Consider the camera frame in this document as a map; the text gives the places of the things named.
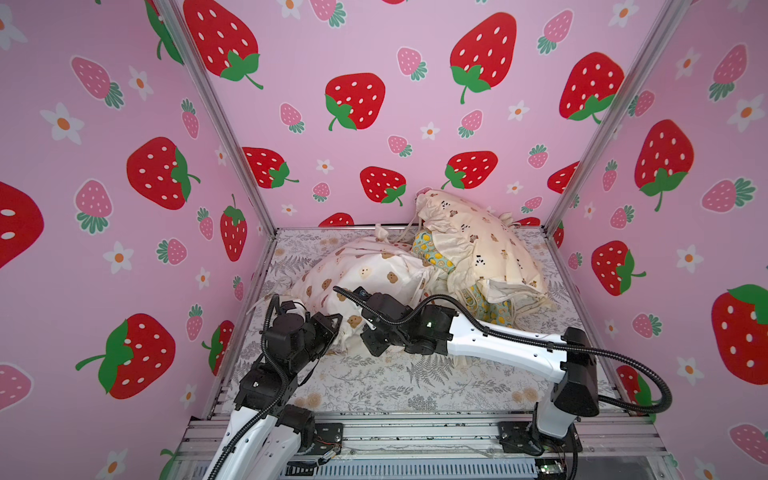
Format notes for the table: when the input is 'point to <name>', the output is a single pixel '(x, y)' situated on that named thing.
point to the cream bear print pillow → (386, 266)
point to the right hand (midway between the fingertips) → (359, 337)
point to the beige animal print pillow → (488, 251)
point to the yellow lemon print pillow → (500, 312)
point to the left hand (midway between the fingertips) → (346, 314)
